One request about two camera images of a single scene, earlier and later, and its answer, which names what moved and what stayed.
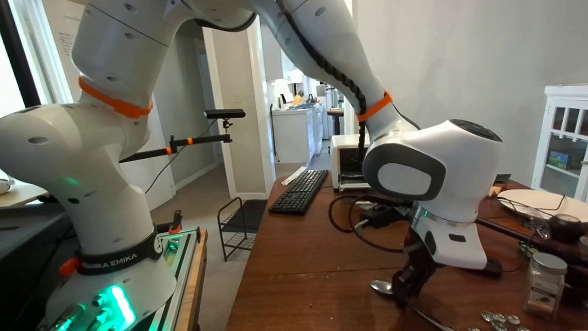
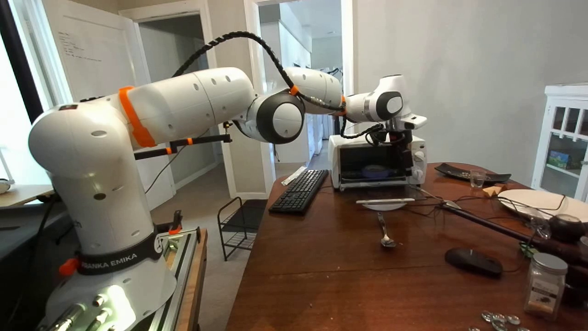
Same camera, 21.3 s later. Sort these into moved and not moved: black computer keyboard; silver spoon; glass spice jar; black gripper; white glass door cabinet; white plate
Moved: silver spoon; black gripper
Not moved: white plate; glass spice jar; black computer keyboard; white glass door cabinet
